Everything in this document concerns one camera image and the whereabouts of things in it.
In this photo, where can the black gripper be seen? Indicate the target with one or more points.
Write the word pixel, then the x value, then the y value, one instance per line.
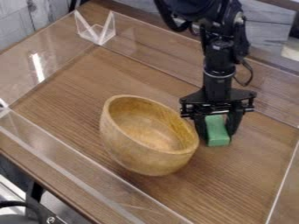
pixel 196 106

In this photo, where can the green rectangular block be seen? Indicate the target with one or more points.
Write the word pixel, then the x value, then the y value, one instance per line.
pixel 217 136

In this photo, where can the brown wooden bowl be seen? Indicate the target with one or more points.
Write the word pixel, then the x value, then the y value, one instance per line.
pixel 145 136

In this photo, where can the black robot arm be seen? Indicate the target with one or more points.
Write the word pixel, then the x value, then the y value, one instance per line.
pixel 217 22

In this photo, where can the black metal table leg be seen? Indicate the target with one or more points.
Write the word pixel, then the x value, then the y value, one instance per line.
pixel 35 192

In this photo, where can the clear acrylic corner bracket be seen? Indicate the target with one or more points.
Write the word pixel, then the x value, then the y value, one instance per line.
pixel 99 34

